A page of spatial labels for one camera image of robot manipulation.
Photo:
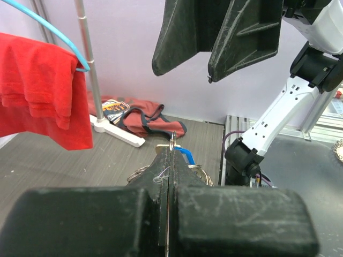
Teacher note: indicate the dark red printed shirt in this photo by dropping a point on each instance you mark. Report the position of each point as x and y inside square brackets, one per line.
[139, 117]

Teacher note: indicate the red shirt on hanger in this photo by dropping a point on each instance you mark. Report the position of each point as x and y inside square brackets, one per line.
[43, 91]

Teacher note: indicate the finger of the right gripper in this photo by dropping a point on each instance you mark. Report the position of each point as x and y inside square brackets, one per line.
[188, 27]

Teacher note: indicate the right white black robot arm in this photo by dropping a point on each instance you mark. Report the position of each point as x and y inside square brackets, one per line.
[316, 69]

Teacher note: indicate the blue tag key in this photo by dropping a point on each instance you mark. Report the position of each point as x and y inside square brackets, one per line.
[186, 154]

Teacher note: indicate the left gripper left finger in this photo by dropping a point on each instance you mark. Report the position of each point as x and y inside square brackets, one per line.
[92, 221]

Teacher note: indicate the metal numbered keyring organizer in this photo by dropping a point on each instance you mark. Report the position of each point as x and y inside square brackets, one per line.
[196, 169]

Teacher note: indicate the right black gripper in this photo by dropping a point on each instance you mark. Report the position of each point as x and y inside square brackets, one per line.
[250, 32]

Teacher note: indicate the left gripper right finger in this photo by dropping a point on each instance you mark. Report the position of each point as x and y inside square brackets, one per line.
[235, 220]

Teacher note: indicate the white silver clothes rack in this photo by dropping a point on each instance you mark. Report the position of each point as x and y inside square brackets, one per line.
[99, 122]

